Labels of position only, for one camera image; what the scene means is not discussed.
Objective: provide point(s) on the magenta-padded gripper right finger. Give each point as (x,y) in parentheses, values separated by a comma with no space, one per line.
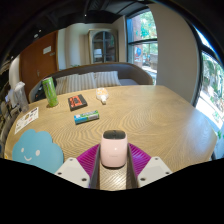
(155,170)

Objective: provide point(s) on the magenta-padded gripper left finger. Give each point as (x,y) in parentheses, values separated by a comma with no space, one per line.
(71,171)

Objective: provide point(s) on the pink computer mouse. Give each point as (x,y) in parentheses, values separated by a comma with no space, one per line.
(114,150)

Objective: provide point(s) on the blue cloud-shaped mouse pad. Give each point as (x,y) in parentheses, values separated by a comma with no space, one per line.
(36,150)

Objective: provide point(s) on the green and blue packet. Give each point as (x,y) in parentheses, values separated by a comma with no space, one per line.
(86,117)

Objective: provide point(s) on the printed paper sheet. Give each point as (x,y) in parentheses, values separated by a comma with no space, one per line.
(26,120)

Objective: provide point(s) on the black flat box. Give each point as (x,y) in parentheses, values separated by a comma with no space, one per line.
(77,102)

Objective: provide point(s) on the clear plastic pouch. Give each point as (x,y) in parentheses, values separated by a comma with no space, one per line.
(102,95)

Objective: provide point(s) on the green drink can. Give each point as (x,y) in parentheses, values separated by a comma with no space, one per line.
(50,91)

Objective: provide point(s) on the black backpack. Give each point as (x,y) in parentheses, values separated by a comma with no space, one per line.
(40,92)

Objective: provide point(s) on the striped cushion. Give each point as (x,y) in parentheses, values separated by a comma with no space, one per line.
(107,79)
(76,83)

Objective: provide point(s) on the large curved window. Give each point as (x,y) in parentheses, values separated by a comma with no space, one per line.
(211,90)

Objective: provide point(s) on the brown curved sofa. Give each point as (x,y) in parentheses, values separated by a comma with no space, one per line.
(133,71)

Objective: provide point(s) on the brown wooden door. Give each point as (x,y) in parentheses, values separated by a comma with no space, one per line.
(33,66)

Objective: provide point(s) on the white door sign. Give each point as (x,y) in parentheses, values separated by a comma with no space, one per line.
(47,50)

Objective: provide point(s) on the black-framed window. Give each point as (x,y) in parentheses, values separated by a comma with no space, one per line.
(143,43)

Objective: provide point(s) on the arched glass-door cabinet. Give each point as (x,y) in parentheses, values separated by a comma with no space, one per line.
(103,46)

